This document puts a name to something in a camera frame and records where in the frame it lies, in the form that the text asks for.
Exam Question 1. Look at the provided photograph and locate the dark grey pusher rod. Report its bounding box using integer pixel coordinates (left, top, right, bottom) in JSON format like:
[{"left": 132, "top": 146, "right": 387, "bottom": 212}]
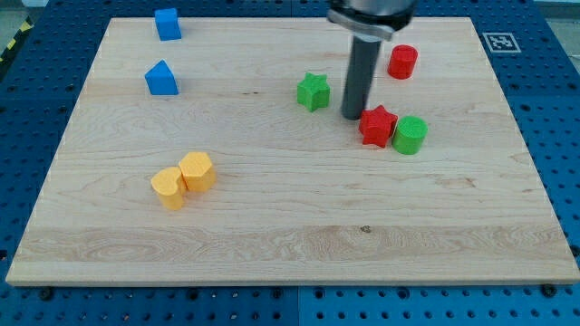
[{"left": 341, "top": 34, "right": 382, "bottom": 120}]

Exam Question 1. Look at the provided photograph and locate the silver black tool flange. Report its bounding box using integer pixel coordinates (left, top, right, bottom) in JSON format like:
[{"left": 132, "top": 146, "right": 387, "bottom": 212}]
[{"left": 326, "top": 0, "right": 417, "bottom": 42}]

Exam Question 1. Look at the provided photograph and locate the green star block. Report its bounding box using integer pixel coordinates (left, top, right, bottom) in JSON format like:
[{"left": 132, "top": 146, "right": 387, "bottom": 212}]
[{"left": 296, "top": 72, "right": 331, "bottom": 112}]

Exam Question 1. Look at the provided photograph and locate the red star block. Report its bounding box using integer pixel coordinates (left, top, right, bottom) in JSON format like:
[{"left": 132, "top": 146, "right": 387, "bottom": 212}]
[{"left": 359, "top": 105, "right": 399, "bottom": 148}]

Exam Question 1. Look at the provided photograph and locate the wooden board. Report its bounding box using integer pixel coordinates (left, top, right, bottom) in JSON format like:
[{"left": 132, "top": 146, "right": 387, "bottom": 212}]
[{"left": 6, "top": 17, "right": 579, "bottom": 287}]

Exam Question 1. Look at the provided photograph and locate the red cylinder block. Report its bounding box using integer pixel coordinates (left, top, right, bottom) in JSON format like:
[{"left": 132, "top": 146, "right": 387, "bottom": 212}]
[{"left": 387, "top": 44, "right": 419, "bottom": 80}]

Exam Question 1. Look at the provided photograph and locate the green cylinder block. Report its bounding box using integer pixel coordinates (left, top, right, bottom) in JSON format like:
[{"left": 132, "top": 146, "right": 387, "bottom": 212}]
[{"left": 391, "top": 116, "right": 429, "bottom": 155}]

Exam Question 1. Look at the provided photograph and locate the white fiducial marker tag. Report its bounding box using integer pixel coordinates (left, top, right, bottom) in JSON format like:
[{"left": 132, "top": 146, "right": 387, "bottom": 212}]
[{"left": 483, "top": 32, "right": 521, "bottom": 53}]

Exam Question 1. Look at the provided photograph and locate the blue cube block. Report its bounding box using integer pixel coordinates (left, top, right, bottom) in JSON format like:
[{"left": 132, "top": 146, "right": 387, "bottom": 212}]
[{"left": 154, "top": 7, "right": 181, "bottom": 42}]

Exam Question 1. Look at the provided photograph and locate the yellow hexagon block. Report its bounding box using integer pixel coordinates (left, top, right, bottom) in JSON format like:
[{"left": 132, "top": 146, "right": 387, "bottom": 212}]
[{"left": 179, "top": 152, "right": 217, "bottom": 192}]

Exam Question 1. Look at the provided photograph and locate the blue pentagon block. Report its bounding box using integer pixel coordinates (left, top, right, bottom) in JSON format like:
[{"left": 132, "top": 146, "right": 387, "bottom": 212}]
[{"left": 144, "top": 60, "right": 179, "bottom": 95}]

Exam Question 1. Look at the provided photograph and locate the yellow heart block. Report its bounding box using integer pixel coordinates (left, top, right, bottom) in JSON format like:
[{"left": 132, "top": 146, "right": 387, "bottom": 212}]
[{"left": 150, "top": 167, "right": 187, "bottom": 210}]

